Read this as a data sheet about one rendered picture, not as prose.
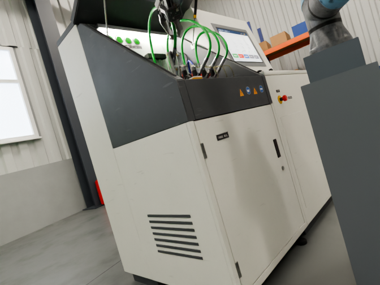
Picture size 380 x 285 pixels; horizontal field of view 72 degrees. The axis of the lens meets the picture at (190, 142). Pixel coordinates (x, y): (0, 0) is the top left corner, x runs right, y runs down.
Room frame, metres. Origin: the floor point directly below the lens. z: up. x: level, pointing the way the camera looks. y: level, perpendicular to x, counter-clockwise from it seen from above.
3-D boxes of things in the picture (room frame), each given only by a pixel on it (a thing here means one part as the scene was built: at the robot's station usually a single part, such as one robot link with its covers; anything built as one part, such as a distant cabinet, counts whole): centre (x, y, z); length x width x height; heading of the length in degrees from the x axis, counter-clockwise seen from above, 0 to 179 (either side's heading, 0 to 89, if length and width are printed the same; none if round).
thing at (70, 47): (1.96, 0.01, 0.75); 1.40 x 0.28 x 1.50; 136
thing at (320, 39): (1.00, -0.62, 0.95); 0.15 x 0.15 x 0.10
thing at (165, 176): (1.41, -0.05, 0.39); 0.70 x 0.58 x 0.79; 136
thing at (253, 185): (1.21, -0.26, 0.44); 0.65 x 0.02 x 0.68; 136
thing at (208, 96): (1.22, -0.25, 0.87); 0.62 x 0.04 x 0.16; 136
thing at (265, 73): (1.78, -0.67, 0.96); 0.70 x 0.22 x 0.03; 136
